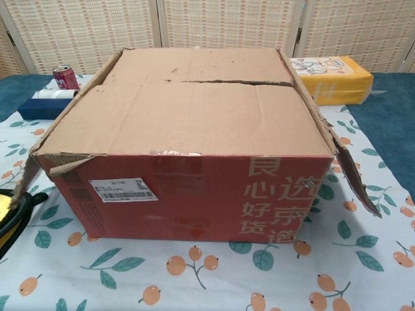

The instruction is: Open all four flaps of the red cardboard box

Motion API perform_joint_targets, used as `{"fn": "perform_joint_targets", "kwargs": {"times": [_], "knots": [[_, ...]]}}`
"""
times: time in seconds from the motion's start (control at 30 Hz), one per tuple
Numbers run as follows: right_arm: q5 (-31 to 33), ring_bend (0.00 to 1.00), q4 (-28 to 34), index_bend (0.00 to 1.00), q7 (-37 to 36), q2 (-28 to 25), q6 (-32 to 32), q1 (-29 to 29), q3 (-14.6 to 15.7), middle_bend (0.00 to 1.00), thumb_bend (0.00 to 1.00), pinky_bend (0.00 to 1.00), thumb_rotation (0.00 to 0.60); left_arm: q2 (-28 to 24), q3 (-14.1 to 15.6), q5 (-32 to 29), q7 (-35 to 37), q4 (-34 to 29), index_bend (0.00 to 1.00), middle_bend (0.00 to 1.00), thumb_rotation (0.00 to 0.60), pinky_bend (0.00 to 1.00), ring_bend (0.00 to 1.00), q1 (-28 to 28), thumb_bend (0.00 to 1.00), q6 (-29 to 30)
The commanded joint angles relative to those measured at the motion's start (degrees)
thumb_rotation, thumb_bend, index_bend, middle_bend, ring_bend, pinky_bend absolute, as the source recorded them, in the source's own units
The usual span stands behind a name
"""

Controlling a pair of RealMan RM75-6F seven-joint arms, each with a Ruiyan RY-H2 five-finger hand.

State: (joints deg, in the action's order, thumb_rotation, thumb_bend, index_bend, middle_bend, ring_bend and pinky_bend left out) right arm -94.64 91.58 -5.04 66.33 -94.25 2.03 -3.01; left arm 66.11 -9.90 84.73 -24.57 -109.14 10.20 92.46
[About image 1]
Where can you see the red cardboard shipping box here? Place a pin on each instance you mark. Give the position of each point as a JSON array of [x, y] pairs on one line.
[[201, 136]]

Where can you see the dark blue rectangular box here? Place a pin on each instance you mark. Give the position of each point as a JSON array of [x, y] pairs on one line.
[[42, 109]]

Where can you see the woven bamboo folding screen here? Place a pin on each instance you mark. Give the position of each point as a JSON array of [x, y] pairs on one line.
[[207, 29]]

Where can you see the floral pale blue tablecloth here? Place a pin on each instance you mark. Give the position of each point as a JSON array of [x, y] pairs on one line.
[[162, 275]]

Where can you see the orange cartoon tissue pack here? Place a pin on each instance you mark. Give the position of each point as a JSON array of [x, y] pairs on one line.
[[337, 84]]

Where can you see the red drink can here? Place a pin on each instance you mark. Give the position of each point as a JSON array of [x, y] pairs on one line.
[[65, 79]]

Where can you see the yellow cloth with black trim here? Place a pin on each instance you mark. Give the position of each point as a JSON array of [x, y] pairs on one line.
[[13, 220]]

